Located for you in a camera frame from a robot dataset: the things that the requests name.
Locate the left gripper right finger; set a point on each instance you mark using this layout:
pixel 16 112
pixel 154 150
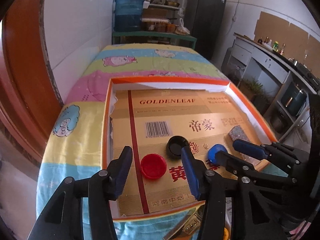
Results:
pixel 252 217

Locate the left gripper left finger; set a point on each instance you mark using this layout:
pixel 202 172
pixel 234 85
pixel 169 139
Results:
pixel 61 217

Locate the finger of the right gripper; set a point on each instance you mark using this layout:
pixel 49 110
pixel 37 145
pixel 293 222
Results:
pixel 274 153
pixel 245 169

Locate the white Hello Kitty lighter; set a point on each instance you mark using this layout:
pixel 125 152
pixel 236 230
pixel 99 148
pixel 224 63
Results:
pixel 228 211

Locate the blue bottle cap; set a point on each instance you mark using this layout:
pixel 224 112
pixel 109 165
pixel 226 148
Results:
pixel 213 151

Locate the glitter floral lighter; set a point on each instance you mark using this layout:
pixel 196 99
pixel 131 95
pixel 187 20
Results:
pixel 238 133

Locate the gold rectangular lighter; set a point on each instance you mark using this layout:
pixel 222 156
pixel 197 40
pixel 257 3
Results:
pixel 186 227

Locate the large orange bottle cap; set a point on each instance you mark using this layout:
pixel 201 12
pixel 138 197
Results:
pixel 226 234

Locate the black bottle cap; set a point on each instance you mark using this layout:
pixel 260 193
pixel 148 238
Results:
pixel 175 145

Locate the red bottle cap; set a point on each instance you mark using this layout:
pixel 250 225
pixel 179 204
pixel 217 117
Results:
pixel 153 166

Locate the cartoon patterned quilt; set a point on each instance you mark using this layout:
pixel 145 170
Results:
pixel 74 146

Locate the white kitchen counter cabinet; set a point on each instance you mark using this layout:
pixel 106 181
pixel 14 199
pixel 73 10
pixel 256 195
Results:
pixel 283 93

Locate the potted green plant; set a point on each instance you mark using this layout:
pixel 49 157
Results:
pixel 254 92

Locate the golden cardboard liner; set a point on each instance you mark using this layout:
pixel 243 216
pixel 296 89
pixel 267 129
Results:
pixel 157 124

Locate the shallow orange-rimmed box tray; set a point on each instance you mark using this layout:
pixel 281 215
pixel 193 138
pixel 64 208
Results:
pixel 173 83

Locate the green side table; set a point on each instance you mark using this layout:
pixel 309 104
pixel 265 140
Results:
pixel 117 35

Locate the plastic bag of food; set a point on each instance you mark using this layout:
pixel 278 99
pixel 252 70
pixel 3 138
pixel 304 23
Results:
pixel 181 29

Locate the black refrigerator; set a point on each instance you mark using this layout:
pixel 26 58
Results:
pixel 203 19

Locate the blue water jug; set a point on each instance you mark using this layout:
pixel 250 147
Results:
pixel 128 15

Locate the red wooden door frame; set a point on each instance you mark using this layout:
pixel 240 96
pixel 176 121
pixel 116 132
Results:
pixel 29 101

